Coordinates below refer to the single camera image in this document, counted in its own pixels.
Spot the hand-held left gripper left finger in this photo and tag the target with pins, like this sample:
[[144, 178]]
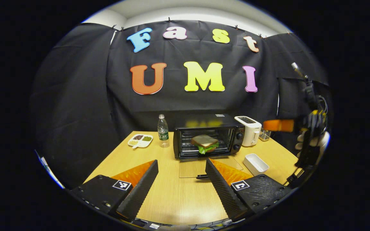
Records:
[[141, 191]]

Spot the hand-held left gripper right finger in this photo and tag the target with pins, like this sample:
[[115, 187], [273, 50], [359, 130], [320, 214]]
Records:
[[224, 191]]

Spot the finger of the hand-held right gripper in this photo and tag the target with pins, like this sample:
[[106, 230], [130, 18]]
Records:
[[278, 125]]

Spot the lettuce sandwich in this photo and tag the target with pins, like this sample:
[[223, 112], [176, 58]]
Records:
[[204, 140]]

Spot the black electric oven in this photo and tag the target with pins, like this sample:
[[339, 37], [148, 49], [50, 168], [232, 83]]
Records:
[[210, 120]]

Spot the white toaster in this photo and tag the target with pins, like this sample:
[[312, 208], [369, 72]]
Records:
[[252, 133]]

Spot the white rectangular tray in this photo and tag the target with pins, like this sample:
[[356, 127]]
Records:
[[255, 164]]

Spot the white divided plate with beans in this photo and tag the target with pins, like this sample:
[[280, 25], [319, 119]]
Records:
[[140, 143]]

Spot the clear plastic water bottle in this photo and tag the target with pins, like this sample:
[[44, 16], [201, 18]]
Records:
[[163, 133]]

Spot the black backdrop cloth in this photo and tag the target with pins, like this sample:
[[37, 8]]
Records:
[[75, 112]]

